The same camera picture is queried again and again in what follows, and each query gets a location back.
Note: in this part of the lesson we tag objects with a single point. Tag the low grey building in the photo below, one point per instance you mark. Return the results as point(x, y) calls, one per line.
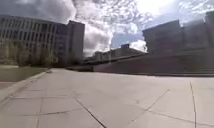
point(121, 53)

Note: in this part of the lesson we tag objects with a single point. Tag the pale concrete slab plaza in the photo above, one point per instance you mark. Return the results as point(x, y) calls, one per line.
point(128, 100)

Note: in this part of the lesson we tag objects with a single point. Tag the dark stone steps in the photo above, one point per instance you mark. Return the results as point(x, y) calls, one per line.
point(161, 65)

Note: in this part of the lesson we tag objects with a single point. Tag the grey building with window grid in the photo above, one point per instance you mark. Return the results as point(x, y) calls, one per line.
point(28, 33)

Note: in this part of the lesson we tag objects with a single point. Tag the grass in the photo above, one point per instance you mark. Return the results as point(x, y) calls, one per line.
point(15, 73)

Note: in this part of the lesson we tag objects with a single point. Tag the row of trees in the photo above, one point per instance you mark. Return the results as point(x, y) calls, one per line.
point(15, 55)

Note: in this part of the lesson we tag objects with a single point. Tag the pale concrete kerb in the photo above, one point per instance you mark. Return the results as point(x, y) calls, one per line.
point(15, 87)

